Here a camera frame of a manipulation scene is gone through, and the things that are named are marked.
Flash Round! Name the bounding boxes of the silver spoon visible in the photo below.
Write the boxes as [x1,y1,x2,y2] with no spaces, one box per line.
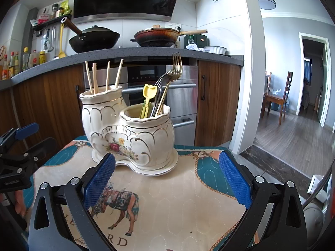
[154,69,175,117]
[150,71,169,118]

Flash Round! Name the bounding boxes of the dark wok lid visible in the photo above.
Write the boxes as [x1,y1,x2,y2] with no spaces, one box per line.
[82,25,116,36]

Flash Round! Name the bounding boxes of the white door frame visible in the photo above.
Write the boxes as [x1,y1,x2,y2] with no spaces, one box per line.
[298,32,331,126]

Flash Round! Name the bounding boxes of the wooden dining chair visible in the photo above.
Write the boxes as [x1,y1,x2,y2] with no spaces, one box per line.
[264,71,273,92]
[278,71,293,126]

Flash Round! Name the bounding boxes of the metal tube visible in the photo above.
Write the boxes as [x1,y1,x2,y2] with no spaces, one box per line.
[301,162,335,210]

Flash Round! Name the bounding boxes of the wooden cabinet door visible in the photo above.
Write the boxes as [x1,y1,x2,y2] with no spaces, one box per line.
[0,84,19,136]
[10,65,87,158]
[195,60,241,147]

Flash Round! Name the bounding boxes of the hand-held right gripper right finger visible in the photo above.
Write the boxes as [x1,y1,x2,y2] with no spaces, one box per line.
[218,152,308,251]

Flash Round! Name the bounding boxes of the person's left hand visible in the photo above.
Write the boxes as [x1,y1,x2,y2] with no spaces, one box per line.
[14,190,28,216]

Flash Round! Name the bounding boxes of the wooden chopstick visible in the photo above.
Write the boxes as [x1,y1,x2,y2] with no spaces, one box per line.
[92,63,98,94]
[114,59,124,87]
[85,61,94,95]
[105,61,111,90]

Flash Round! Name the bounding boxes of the printed horse tablecloth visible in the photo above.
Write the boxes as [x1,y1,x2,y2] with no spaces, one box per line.
[22,135,263,251]

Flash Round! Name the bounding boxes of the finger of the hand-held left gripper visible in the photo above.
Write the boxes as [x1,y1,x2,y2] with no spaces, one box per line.
[0,122,40,154]
[0,137,57,168]

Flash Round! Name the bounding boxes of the wooden dining table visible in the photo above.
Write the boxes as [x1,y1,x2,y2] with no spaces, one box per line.
[264,91,287,119]

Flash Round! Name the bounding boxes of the white box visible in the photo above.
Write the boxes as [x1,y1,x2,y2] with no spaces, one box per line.
[309,175,329,202]

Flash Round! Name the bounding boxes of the dark green appliance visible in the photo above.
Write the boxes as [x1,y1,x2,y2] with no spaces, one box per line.
[184,33,210,49]

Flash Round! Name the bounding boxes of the white round appliance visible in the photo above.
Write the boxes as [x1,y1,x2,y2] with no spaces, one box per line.
[302,203,324,241]

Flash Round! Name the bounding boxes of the black wall shelf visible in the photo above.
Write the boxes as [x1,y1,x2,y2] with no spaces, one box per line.
[30,14,73,32]

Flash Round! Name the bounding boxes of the yellow silicone spoon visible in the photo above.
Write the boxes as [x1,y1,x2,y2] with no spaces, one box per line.
[58,23,67,59]

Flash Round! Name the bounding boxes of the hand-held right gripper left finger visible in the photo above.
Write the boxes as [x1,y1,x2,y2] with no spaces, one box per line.
[28,152,116,251]

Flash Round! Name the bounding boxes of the stainless built-in oven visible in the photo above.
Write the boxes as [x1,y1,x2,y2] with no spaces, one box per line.
[84,64,198,143]

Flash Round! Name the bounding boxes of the steel ladle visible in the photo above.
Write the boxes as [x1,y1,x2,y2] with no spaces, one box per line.
[47,27,57,53]

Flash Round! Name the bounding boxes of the black wok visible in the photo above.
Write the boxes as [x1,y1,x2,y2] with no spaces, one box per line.
[62,16,121,54]

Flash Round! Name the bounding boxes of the cream floral ceramic utensil holder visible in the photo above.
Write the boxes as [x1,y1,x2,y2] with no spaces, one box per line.
[79,85,179,176]

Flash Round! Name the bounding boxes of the brown frying pan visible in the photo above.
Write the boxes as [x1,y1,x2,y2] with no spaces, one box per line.
[130,27,208,48]

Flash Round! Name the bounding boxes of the row of condiment bottles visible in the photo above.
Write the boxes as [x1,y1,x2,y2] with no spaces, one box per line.
[0,46,48,81]

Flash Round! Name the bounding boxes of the yellow plastic training chopsticks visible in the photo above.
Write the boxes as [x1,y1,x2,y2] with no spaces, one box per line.
[139,84,158,119]

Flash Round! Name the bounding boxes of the silver fork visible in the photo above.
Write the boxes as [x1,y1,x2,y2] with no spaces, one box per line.
[156,52,183,117]

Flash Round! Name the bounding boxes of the grey stone countertop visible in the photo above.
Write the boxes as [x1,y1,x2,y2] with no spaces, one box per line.
[0,46,244,91]

